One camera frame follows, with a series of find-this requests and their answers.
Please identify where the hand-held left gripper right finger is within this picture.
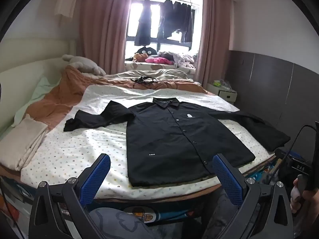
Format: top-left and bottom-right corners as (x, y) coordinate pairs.
(202, 154), (292, 239)

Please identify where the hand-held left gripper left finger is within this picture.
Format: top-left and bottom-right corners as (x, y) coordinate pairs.
(29, 154), (111, 239)

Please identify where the black button-up shirt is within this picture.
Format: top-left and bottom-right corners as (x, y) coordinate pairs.
(63, 98), (257, 188)

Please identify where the pile of clothes on windowsill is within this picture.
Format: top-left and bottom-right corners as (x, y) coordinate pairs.
(125, 61), (197, 74)

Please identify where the pile of floral clothes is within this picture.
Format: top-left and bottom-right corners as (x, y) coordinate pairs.
(158, 51), (198, 69)

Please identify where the person's right hand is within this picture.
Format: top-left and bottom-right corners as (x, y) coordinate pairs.
(290, 177), (309, 215)

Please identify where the white dotted bed sheet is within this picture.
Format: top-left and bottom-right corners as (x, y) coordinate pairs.
(20, 85), (275, 200)

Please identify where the folded black garment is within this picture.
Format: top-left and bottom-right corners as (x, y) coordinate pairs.
(245, 116), (291, 153)

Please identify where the person's left leg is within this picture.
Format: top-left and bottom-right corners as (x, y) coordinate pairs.
(87, 205), (160, 239)

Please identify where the cartoon printed bed sheet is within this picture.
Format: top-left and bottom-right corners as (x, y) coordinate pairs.
(0, 154), (277, 229)

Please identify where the folded beige cloth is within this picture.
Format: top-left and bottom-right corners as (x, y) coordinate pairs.
(0, 113), (49, 171)

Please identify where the white nightstand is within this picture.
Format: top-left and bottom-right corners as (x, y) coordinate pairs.
(207, 80), (237, 105)

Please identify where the orange duvet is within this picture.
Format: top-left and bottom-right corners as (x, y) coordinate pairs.
(25, 66), (207, 130)

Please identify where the light green pillow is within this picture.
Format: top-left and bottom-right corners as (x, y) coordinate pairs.
(14, 76), (61, 127)

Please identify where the beige plush toy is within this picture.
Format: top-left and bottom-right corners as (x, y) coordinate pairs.
(62, 54), (106, 76)

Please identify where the cream crumpled blanket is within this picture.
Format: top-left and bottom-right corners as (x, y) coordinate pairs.
(105, 68), (193, 82)

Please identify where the pink plush toy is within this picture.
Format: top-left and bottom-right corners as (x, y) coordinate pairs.
(145, 56), (172, 65)

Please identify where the black plush with eyes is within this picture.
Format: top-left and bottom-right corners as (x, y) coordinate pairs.
(136, 46), (157, 56)

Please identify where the cream padded headboard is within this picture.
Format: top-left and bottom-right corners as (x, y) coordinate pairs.
(0, 38), (78, 140)

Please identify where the pink curtain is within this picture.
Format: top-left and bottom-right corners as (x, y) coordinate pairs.
(194, 0), (233, 85)
(78, 0), (136, 76)

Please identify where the black hanging coat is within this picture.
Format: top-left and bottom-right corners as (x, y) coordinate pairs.
(135, 0), (153, 46)

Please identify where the dark hanging garment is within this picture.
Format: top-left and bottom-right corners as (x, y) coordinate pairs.
(173, 1), (194, 43)
(158, 0), (175, 38)

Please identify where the window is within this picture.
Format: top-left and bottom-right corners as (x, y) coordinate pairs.
(126, 0), (200, 63)

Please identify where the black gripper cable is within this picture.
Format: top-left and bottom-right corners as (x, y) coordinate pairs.
(270, 124), (319, 183)

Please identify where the tangled black cable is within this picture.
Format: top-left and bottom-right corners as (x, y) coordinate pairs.
(131, 76), (178, 90)

